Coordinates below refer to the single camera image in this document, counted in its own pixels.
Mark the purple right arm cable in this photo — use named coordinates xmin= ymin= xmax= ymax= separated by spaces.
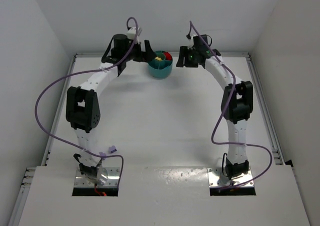
xmin=186 ymin=20 xmax=273 ymax=189

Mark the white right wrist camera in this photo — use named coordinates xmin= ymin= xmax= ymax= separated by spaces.
xmin=186 ymin=34 xmax=197 ymax=49

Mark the purple lego brick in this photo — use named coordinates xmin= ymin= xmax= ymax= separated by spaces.
xmin=108 ymin=145 xmax=118 ymax=154

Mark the metal base plate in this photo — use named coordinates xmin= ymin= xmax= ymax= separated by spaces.
xmin=207 ymin=166 xmax=255 ymax=188
xmin=73 ymin=167 xmax=120 ymax=188

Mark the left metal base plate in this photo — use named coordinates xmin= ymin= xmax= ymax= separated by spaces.
xmin=73 ymin=167 xmax=120 ymax=188

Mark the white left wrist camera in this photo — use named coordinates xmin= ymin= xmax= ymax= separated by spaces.
xmin=126 ymin=27 xmax=142 ymax=40

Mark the small red lego brick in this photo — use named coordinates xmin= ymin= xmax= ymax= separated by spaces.
xmin=163 ymin=52 xmax=173 ymax=61

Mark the teal divided round container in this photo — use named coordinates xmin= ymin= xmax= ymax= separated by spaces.
xmin=147 ymin=51 xmax=173 ymax=79

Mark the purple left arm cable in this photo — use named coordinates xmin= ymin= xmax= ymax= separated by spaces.
xmin=34 ymin=17 xmax=125 ymax=184

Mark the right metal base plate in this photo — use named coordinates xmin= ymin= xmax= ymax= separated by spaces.
xmin=207 ymin=166 xmax=255 ymax=188

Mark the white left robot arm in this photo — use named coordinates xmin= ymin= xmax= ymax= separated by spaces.
xmin=65 ymin=34 xmax=156 ymax=180

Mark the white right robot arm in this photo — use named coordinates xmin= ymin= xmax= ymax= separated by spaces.
xmin=176 ymin=34 xmax=253 ymax=179

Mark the aluminium table edge rail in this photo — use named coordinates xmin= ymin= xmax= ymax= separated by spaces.
xmin=0 ymin=55 xmax=70 ymax=225

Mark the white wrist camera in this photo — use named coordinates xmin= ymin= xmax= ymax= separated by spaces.
xmin=186 ymin=34 xmax=197 ymax=49
xmin=126 ymin=27 xmax=142 ymax=40

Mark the right aluminium table rail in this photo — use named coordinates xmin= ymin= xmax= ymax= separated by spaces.
xmin=246 ymin=54 xmax=285 ymax=165

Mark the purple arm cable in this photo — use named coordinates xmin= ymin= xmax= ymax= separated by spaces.
xmin=34 ymin=17 xmax=125 ymax=184
xmin=186 ymin=20 xmax=273 ymax=189

